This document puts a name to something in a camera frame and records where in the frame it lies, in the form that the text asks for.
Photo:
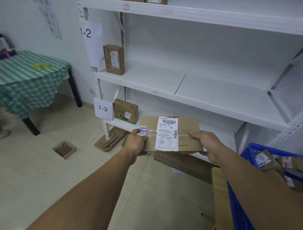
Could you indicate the person's left hand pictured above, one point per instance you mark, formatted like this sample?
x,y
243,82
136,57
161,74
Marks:
x,y
135,144

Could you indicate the person's right hand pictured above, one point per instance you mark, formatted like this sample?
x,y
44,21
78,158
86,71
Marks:
x,y
210,144

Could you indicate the green printed cardboard box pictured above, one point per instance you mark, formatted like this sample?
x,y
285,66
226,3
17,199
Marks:
x,y
120,109

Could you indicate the white metal shelf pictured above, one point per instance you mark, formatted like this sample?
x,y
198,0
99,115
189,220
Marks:
x,y
225,94

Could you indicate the blue plastic crate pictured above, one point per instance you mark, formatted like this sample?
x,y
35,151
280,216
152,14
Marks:
x,y
236,213

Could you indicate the pile of parcels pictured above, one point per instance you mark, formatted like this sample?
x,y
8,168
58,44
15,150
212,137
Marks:
x,y
291,165

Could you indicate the brown box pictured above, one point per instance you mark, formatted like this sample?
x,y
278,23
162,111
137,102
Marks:
x,y
107,61

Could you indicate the person's right forearm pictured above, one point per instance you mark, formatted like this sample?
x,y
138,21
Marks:
x,y
265,194

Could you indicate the person's left forearm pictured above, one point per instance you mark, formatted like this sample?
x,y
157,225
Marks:
x,y
82,194

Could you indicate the folded cardboard pad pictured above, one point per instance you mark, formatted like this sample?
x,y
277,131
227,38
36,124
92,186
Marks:
x,y
111,139

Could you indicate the white paper shelf label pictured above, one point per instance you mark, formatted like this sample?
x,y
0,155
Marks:
x,y
103,109
93,47

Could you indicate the small wooden table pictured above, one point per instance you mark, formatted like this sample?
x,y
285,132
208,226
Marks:
x,y
221,201

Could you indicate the square floor drain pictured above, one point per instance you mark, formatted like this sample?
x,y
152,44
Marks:
x,y
64,149

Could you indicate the green checked tablecloth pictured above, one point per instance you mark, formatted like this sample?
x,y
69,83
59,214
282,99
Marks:
x,y
26,87

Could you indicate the row of blue orange blocks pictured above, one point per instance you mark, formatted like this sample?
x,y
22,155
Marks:
x,y
7,54

